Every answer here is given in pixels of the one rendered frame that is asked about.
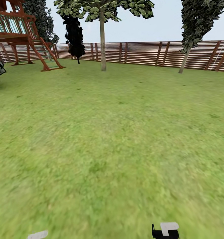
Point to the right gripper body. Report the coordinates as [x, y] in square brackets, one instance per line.
[159, 235]

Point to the tree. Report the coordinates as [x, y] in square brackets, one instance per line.
[103, 10]
[198, 16]
[74, 36]
[43, 23]

